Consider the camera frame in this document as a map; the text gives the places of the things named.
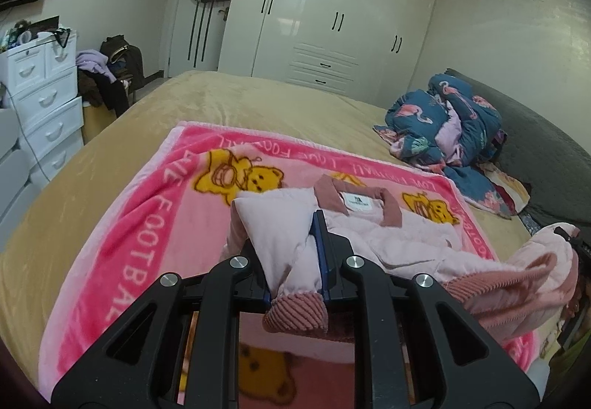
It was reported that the white door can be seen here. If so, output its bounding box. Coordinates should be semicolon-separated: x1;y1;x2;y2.
166;0;245;80

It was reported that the blue flamingo print quilt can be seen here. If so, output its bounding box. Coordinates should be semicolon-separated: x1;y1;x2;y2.
373;73;509;218

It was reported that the lilac garment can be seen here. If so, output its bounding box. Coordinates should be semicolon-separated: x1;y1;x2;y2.
75;49;116;84

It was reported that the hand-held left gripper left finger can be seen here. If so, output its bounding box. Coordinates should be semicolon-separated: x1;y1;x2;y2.
51;239;274;409

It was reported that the colourful clothes pile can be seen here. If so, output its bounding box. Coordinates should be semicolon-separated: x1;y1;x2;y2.
538;280;591;396

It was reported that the black clothes hanger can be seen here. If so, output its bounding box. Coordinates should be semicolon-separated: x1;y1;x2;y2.
48;26;71;52

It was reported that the pink quilted jacket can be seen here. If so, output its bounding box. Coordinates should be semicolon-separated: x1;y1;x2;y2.
221;173;580;343

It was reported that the white low drawer unit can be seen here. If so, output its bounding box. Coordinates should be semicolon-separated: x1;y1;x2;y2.
0;107;42;230

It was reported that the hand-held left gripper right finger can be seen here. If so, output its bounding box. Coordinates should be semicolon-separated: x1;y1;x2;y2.
311;210;541;409

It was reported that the blue patterned cloth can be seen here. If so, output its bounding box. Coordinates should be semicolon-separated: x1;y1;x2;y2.
519;212;548;235

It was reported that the dark framed picture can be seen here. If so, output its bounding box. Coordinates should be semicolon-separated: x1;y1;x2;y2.
28;15;61;38

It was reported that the dark clothes pile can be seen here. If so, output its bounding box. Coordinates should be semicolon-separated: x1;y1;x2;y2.
76;35;145;117

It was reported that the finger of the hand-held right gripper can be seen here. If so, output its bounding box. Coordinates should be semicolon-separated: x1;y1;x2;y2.
551;224;591;263

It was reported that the pink bear printed blanket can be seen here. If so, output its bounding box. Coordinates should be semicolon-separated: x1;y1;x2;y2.
37;120;541;409

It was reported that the beige bed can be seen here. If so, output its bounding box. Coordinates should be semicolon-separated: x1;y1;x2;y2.
0;70;555;391

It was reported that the cream red printed cloth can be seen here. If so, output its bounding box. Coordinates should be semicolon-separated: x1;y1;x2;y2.
478;160;533;217

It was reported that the grey padded headboard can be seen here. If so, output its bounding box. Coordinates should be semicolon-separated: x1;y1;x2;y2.
443;68;591;234

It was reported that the white drawer cabinet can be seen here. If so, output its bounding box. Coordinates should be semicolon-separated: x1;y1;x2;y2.
0;28;86;188

